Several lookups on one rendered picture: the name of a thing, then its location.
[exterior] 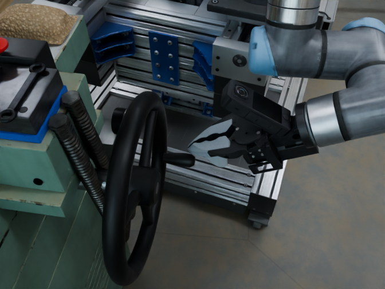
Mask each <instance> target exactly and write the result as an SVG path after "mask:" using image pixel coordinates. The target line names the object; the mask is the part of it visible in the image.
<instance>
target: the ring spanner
mask: <svg viewBox="0 0 385 289"><path fill-rule="evenodd" d="M36 67H41V69H39V70H37V71H34V70H33V69H34V68H36ZM45 69H46V66H45V64H43V63H34V64H32V65H31V66H30V67H29V72H30V74H29V76H28V77H27V79H26V80H25V82H24V83H23V85H22V87H21V88H20V89H19V91H18V93H17V94H16V96H15V97H14V99H13V100H12V102H11V103H10V105H9V106H8V108H7V109H5V110H2V111H1V112H0V122H1V123H10V122H12V121H13V120H14V119H15V118H16V117H17V113H16V109H17V108H18V106H19V105H20V103H21V101H22V100H23V98H24V97H25V95H26V93H27V92H28V90H29V89H30V87H31V86H32V84H33V82H34V81H35V79H36V77H37V76H38V75H39V74H41V73H43V72H44V71H45ZM5 114H12V116H11V117H9V118H7V119H4V118H3V116H4V115H5Z"/></svg>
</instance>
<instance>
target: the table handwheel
mask: <svg viewBox="0 0 385 289"><path fill-rule="evenodd" d="M145 121H146V123H145V128H144V136H143V143H142V149H141V153H140V159H139V165H138V166H135V165H133V162H134V158H135V153H136V149H137V146H138V141H139V138H140V134H141V131H142V128H143V125H144V122H145ZM164 153H167V119H166V111H165V108H164V104H163V102H162V100H161V98H160V96H159V95H158V94H157V93H155V92H152V91H144V92H142V93H140V94H138V95H137V96H136V97H135V98H134V99H133V101H132V102H131V104H130V105H129V106H128V108H127V110H126V112H125V114H124V116H123V119H122V121H121V124H120V127H119V130H118V132H117V135H116V139H115V143H114V146H113V150H112V154H111V159H110V163H109V168H108V170H104V169H96V168H94V169H95V171H96V173H97V175H98V176H99V179H100V182H101V184H102V185H101V188H102V191H103V193H104V203H103V218H102V246H103V257H104V264H105V268H106V270H107V273H108V275H109V277H110V278H111V280H112V281H113V282H114V283H115V284H117V285H120V286H127V285H130V284H131V283H133V282H134V281H135V280H136V279H137V278H138V276H139V275H140V274H141V272H142V270H143V268H144V266H145V263H146V261H147V258H148V255H149V253H150V250H151V246H152V243H153V240H154V236H155V232H156V227H157V224H158V219H159V213H160V207H161V204H162V197H163V189H164V180H165V175H166V162H163V154H164ZM151 154H152V160H151ZM150 163H151V167H150ZM137 206H140V207H141V210H142V216H143V220H142V224H141V227H140V231H139V234H138V237H137V241H136V243H135V246H134V248H133V251H132V253H131V255H130V257H129V259H128V261H127V258H126V251H125V228H126V226H127V224H128V222H129V220H130V218H131V216H132V214H133V212H134V210H135V209H136V207H137Z"/></svg>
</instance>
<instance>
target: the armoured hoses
mask: <svg viewBox="0 0 385 289"><path fill-rule="evenodd" d="M61 104H62V105H63V107H64V108H66V109H67V110H68V112H69V113H70V115H71V118H73V121H74V124H75V125H76V127H77V130H78V132H79V134H80V135H81V138H82V140H83V143H84V145H85V147H86V148H87V150H88V153H89V155H90V157H91V158H92V161H93V162H94V164H95V166H96V168H97V169H104V170H108V168H109V163H110V159H109V157H108V154H107V152H106V150H105V148H104V146H103V144H102V142H101V139H100V137H99V135H98V133H97V131H96V129H95V127H94V124H93V122H92V120H91V118H90V116H89V114H88V111H87V109H86V107H85V105H84V102H83V100H82V98H81V96H80V93H79V92H77V91H68V92H65V93H64V94H63V95H62V96H61ZM48 126H49V128H50V130H51V131H53V132H55V133H56V135H57V136H58V139H59V140H60V142H61V145H62V147H63V148H64V150H65V151H66V154H67V156H68V157H69V159H70V161H71V164H72V165H73V167H74V169H75V171H76V172H77V173H76V174H78V176H79V179H80V180H81V182H82V183H83V185H84V187H85V188H86V190H87V192H88V194H89V196H90V197H91V199H92V201H93V203H94V204H95V205H96V208H97V210H98V211H99V213H100V214H101V216H102V217H103V203H104V193H103V191H102V188H101V185H102V184H101V182H100V179H99V176H98V175H97V173H96V171H95V169H94V167H93V165H92V163H91V161H90V159H89V157H88V155H87V153H86V151H85V150H84V147H83V145H82V144H81V142H80V139H79V138H78V135H77V133H76V132H75V129H74V126H73V124H72V122H71V120H70V118H69V116H68V115H67V114H65V113H58V114H54V115H53V116H51V117H50V119H49V121H48ZM135 214H136V209H135V210H134V212H133V214H132V216H131V218H130V220H129V222H128V224H127V226H126V228H125V242H127V241H128V239H129V234H130V227H131V220H132V219H133V218H134V217H135Z"/></svg>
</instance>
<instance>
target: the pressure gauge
mask: <svg viewBox="0 0 385 289"><path fill-rule="evenodd" d="M126 110H127V108H119V107H117V108H115V110H114V111H113V114H112V120H111V129H112V132H113V133H114V134H117V132H118V130H119V127H120V124H121V121H122V119H123V116H124V114H125V112H126Z"/></svg>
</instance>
